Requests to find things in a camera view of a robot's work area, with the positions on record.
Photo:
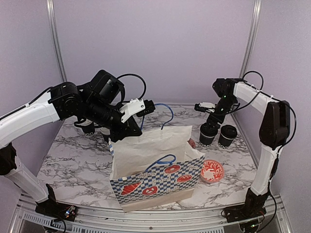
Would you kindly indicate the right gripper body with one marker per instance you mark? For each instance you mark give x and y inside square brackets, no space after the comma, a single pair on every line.
[220,118]

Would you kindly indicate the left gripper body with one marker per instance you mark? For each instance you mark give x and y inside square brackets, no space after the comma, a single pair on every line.
[128,127]

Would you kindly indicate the black paper coffee cup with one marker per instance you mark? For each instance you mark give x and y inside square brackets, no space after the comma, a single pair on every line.
[224,142]

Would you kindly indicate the checkered paper takeout bag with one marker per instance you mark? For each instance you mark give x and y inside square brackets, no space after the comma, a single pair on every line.
[158,167]

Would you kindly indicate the black cup lid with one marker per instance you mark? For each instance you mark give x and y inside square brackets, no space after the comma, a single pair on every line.
[229,131]
[208,130]

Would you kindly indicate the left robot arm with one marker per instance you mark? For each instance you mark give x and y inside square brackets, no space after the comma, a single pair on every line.
[101,101]

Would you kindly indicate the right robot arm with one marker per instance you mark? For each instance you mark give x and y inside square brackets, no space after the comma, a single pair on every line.
[274,132]

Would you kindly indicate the stack of paper cups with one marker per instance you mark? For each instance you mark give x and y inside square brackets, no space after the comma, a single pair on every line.
[105,133]

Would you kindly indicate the red patterned bowl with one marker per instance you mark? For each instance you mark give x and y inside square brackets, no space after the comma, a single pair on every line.
[192,143]

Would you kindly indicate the black cup holding straws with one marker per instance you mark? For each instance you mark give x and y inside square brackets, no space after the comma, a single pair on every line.
[88,128]

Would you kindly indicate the red floral bowl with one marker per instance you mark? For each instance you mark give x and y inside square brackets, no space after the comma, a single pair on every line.
[212,171]

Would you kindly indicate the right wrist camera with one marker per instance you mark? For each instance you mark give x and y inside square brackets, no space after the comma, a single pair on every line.
[205,107]

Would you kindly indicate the right aluminium frame post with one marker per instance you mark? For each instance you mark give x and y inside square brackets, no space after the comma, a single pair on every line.
[254,25]

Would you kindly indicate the aluminium frame post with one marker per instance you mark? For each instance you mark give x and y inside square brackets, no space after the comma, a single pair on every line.
[254,25]
[55,39]

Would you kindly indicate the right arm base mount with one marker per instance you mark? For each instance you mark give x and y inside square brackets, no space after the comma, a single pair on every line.
[245,213]

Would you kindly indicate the aluminium front rail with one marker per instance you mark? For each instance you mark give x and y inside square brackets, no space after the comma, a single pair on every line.
[206,220]

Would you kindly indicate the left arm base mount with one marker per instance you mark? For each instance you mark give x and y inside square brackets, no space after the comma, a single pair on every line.
[51,207]

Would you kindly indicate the left aluminium frame post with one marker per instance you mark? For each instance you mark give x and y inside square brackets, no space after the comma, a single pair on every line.
[55,39]

